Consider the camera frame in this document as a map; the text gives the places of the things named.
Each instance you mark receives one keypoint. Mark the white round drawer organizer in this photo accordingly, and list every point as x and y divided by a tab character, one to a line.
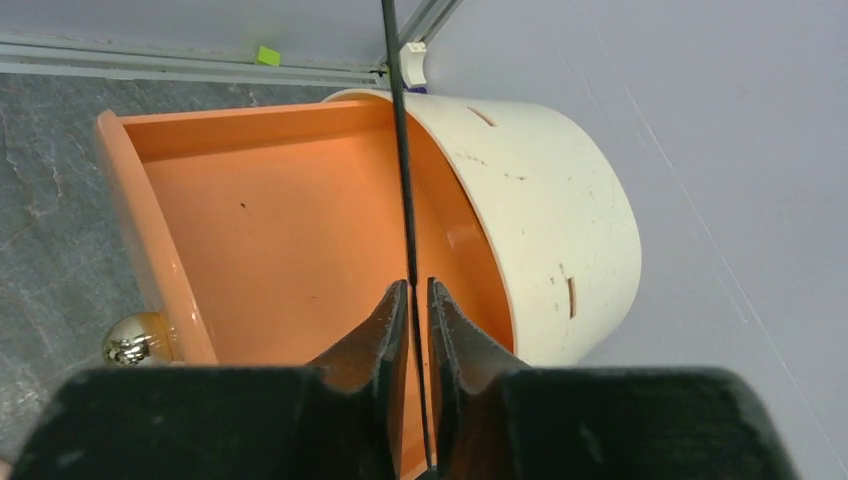
554	213

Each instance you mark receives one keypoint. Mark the green cube by wall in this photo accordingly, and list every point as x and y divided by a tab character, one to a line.
266	56

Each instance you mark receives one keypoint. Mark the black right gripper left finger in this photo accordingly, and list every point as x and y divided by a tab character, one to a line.
355	415

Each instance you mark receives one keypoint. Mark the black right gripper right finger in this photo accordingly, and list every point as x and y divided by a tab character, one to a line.
471	420

